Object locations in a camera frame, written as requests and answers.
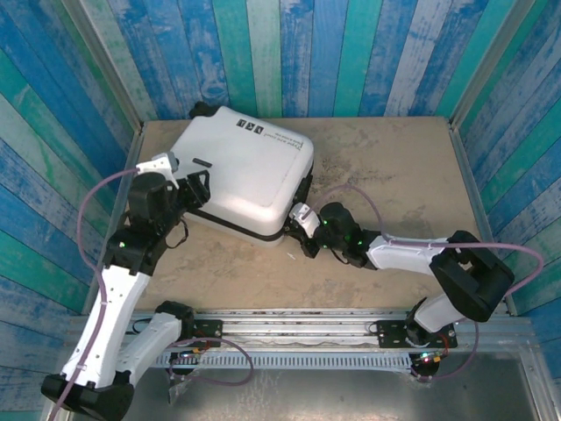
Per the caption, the aluminium corner post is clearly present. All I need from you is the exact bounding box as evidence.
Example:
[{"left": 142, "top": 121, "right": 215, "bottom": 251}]
[
  {"left": 60, "top": 0, "right": 146, "bottom": 132},
  {"left": 449, "top": 0, "right": 538, "bottom": 128}
]

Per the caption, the grey metal sheet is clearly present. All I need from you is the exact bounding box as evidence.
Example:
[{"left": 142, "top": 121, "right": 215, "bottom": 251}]
[{"left": 69, "top": 367, "right": 540, "bottom": 421}]

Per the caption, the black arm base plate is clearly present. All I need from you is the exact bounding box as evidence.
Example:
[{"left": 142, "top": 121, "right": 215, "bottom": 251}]
[
  {"left": 188, "top": 318, "right": 224, "bottom": 348},
  {"left": 376, "top": 318, "right": 458, "bottom": 350}
]

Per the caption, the white slotted cable duct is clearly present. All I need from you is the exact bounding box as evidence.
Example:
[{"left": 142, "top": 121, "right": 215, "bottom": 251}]
[{"left": 148, "top": 352, "right": 413, "bottom": 370}]

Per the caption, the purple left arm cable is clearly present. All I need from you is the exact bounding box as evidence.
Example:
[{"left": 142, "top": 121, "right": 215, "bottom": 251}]
[{"left": 50, "top": 168, "right": 255, "bottom": 421}]

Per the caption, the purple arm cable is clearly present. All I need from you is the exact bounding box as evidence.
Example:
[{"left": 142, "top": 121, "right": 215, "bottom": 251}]
[
  {"left": 306, "top": 183, "right": 544, "bottom": 382},
  {"left": 50, "top": 168, "right": 255, "bottom": 421}
]

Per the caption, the aluminium mounting rail frame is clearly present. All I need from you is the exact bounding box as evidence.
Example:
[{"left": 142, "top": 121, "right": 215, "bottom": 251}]
[{"left": 65, "top": 309, "right": 534, "bottom": 352}]

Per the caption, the white hard-shell suitcase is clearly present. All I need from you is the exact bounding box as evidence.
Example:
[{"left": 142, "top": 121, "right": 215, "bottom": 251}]
[{"left": 168, "top": 101, "right": 316, "bottom": 249}]

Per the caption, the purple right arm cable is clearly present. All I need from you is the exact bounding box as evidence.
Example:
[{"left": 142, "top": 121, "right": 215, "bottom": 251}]
[{"left": 306, "top": 183, "right": 544, "bottom": 382}]

